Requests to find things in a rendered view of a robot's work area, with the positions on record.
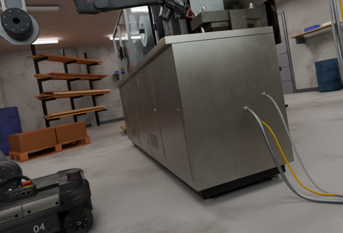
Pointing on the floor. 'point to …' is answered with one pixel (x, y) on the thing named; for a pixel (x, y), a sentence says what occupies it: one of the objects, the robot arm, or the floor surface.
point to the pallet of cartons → (47, 140)
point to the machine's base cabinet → (210, 112)
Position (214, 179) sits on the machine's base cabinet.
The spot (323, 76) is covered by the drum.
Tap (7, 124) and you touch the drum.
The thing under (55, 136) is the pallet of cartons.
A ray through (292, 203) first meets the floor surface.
